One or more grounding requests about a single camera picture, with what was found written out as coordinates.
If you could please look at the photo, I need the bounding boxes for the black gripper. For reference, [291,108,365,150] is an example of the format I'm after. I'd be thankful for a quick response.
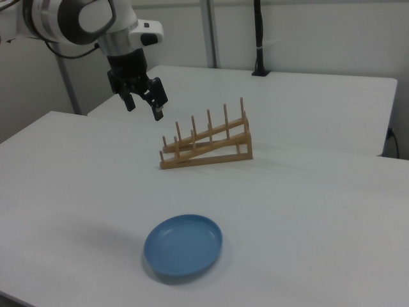
[107,47,169,122]

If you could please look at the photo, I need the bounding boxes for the blue round plate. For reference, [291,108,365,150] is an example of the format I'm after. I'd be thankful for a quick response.
[143,214,224,278]

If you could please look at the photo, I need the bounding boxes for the wooden plate rack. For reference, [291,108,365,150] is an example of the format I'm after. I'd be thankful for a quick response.
[158,97,254,170]

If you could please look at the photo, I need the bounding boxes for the black pole with base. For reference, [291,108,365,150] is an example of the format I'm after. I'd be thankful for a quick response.
[251,0,271,77]

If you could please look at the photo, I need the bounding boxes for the grey partition frame post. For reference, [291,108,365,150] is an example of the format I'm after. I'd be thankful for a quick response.
[47,41,81,115]
[200,0,222,68]

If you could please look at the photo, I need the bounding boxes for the black wall power cable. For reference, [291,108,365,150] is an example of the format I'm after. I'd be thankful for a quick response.
[390,127,401,159]

